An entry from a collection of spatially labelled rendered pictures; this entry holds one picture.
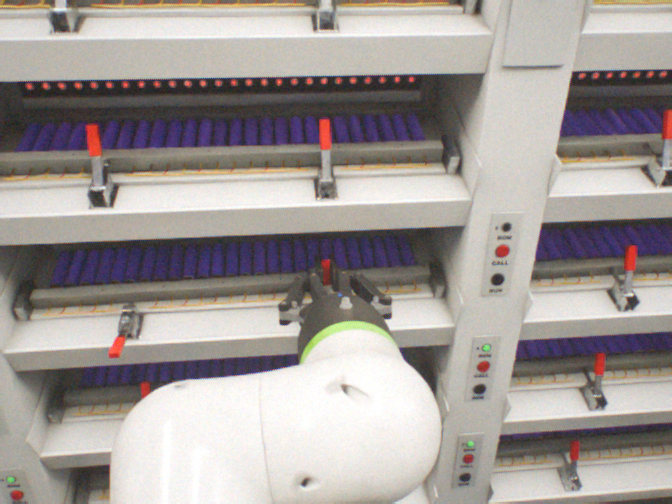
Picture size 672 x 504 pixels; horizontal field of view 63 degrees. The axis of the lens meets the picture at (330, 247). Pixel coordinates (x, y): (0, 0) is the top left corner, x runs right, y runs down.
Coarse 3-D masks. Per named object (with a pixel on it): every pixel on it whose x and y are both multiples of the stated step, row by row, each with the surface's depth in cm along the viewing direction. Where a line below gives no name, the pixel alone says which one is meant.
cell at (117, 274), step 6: (120, 252) 81; (126, 252) 82; (120, 258) 81; (126, 258) 81; (114, 264) 80; (120, 264) 80; (126, 264) 81; (114, 270) 79; (120, 270) 79; (114, 276) 78; (120, 276) 79; (120, 282) 78
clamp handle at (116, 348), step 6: (126, 318) 72; (126, 324) 72; (126, 330) 71; (120, 336) 70; (114, 342) 68; (120, 342) 68; (114, 348) 67; (120, 348) 67; (108, 354) 66; (114, 354) 66; (120, 354) 67
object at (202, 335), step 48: (432, 240) 86; (384, 288) 81; (432, 288) 80; (0, 336) 70; (48, 336) 73; (96, 336) 73; (144, 336) 74; (192, 336) 74; (240, 336) 74; (288, 336) 74; (432, 336) 77
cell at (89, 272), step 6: (90, 252) 81; (96, 252) 81; (90, 258) 80; (96, 258) 81; (90, 264) 80; (96, 264) 80; (84, 270) 79; (90, 270) 79; (96, 270) 80; (84, 276) 78; (90, 276) 78; (84, 282) 78; (90, 282) 78
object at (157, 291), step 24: (48, 288) 76; (72, 288) 76; (96, 288) 76; (120, 288) 76; (144, 288) 76; (168, 288) 76; (192, 288) 77; (216, 288) 77; (240, 288) 78; (264, 288) 78; (288, 288) 78; (48, 312) 75; (72, 312) 75
